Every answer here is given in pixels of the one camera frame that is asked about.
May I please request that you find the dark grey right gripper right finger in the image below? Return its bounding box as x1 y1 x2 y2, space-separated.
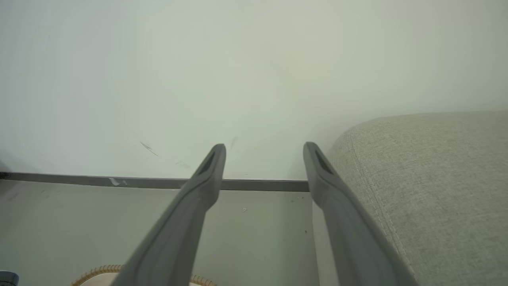
303 142 419 286

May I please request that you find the cream perforated plastic laundry basket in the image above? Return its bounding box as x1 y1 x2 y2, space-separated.
71 265 217 286

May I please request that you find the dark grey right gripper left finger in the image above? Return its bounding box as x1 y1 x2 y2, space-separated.
111 144 227 286

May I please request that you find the light grey fabric sofa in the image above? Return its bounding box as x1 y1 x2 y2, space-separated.
312 111 508 286

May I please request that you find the dark grey baseboard strip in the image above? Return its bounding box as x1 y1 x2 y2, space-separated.
0 172 310 193

